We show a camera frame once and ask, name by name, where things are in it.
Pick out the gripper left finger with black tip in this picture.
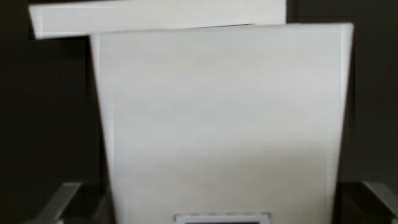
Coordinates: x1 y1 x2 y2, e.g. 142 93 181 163
23 179 117 224

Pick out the gripper right finger with black tip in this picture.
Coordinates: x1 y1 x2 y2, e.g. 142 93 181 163
334 179 398 224

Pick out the white cabinet top block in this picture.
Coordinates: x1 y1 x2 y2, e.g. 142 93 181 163
91 23 354 224

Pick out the white cabinet body box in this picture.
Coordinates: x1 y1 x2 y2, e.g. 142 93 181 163
28 0 288 39

